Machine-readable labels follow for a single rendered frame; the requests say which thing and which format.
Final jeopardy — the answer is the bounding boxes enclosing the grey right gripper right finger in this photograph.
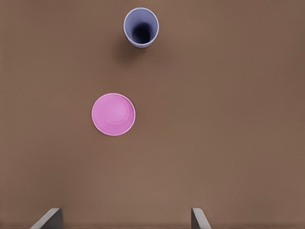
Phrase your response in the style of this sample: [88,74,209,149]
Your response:
[191,207,212,229]

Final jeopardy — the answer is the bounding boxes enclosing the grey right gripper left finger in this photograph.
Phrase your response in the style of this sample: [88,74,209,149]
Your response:
[30,208,63,229]

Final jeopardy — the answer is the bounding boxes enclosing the pink bowl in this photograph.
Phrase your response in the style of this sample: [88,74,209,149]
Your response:
[91,93,136,137]

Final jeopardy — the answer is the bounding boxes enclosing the blue cup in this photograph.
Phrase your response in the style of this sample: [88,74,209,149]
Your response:
[123,7,160,50]

